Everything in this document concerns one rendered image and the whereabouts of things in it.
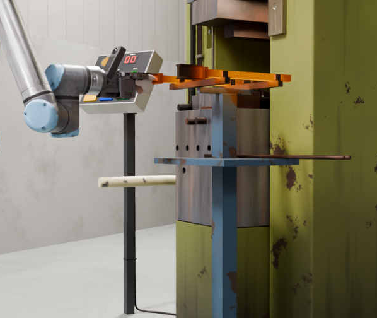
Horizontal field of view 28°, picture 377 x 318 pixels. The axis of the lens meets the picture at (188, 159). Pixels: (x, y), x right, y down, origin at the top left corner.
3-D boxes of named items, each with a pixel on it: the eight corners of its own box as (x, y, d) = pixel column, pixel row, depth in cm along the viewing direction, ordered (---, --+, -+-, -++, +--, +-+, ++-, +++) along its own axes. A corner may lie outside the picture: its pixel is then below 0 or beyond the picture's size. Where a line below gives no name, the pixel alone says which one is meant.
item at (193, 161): (224, 166, 220) (224, 159, 220) (154, 163, 254) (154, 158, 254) (299, 164, 237) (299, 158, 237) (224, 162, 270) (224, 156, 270)
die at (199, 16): (217, 17, 288) (217, -7, 288) (191, 24, 306) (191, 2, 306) (304, 26, 309) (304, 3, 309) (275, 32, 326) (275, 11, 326)
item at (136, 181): (101, 188, 311) (101, 176, 311) (97, 188, 316) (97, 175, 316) (193, 186, 333) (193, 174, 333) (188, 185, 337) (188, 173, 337)
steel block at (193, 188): (223, 228, 274) (223, 107, 274) (175, 219, 308) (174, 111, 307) (341, 221, 301) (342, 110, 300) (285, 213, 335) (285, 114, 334)
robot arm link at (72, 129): (40, 137, 220) (40, 95, 220) (56, 137, 231) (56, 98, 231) (70, 137, 218) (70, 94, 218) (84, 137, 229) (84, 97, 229)
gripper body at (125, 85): (125, 99, 242) (92, 98, 235) (125, 72, 242) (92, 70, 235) (137, 98, 236) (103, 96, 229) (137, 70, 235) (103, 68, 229)
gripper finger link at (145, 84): (157, 94, 243) (132, 93, 239) (156, 76, 243) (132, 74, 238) (161, 93, 241) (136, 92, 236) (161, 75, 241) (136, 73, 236)
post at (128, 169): (127, 314, 342) (126, 78, 340) (123, 312, 345) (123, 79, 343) (134, 313, 344) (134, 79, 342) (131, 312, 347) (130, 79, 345)
